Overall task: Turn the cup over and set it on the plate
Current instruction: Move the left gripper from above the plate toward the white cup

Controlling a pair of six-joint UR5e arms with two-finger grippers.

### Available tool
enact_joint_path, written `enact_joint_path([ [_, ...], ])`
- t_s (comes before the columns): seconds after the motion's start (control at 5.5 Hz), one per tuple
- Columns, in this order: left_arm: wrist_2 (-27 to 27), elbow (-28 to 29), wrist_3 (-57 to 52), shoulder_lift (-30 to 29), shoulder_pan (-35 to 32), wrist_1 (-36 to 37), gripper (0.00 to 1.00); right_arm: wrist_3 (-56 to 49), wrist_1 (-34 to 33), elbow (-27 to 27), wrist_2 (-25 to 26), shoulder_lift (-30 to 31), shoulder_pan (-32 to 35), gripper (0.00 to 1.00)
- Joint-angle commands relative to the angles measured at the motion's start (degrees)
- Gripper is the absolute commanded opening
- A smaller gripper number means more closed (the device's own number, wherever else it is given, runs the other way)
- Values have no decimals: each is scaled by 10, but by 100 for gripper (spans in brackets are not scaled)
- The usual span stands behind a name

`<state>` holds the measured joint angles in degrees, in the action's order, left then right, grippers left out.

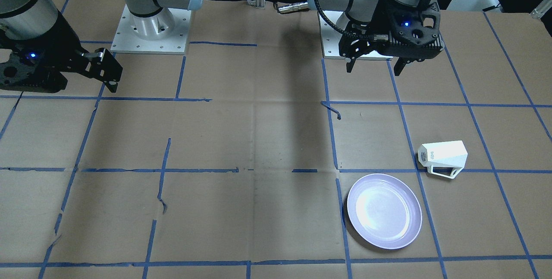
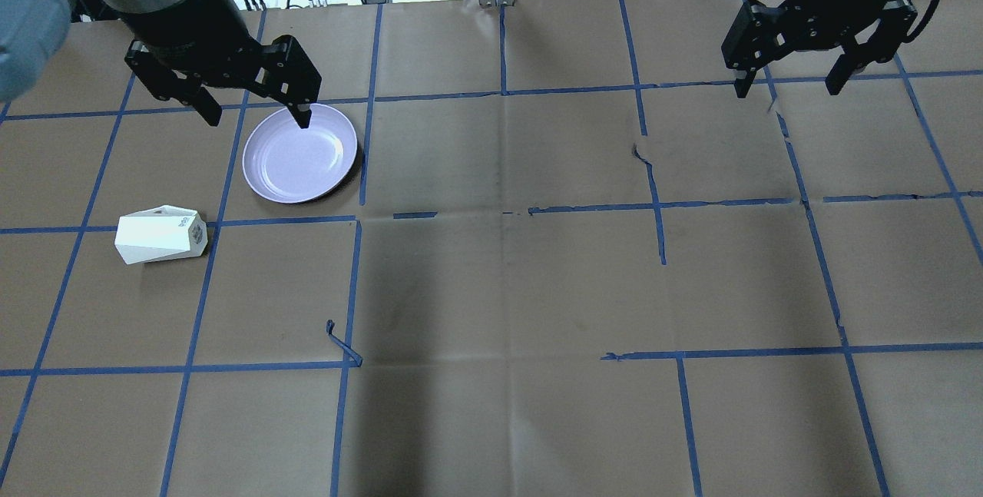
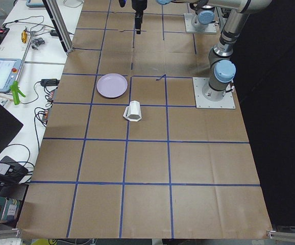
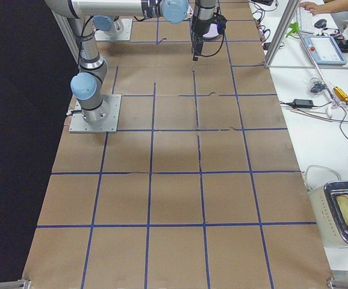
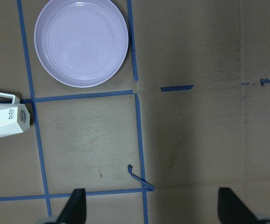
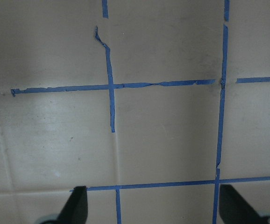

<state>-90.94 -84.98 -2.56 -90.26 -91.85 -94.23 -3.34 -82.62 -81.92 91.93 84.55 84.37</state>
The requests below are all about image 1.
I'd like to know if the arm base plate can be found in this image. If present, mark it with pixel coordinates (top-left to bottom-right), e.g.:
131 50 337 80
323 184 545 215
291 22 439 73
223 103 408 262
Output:
318 11 394 61
110 6 193 55

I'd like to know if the silver cable connector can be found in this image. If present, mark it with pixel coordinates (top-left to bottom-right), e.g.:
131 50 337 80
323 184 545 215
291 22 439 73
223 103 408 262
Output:
274 2 309 14

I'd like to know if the lavender round plate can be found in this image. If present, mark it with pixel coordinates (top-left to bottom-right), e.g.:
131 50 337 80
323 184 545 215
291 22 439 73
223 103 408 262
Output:
346 173 423 250

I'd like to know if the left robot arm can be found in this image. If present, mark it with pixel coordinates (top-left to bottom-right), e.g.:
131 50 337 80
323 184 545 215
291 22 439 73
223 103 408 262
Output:
307 0 444 76

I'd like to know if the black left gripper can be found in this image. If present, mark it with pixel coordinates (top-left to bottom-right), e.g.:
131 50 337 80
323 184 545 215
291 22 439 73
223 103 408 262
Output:
339 0 444 76

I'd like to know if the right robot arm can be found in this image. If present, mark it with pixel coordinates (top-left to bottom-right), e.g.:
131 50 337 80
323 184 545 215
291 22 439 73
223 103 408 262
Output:
1 0 203 94

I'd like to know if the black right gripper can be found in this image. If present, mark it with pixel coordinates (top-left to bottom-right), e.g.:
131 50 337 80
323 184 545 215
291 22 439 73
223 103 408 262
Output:
0 23 123 94

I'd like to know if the white angular cup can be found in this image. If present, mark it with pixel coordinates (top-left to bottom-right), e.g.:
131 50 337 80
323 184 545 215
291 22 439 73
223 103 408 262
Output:
417 140 468 179

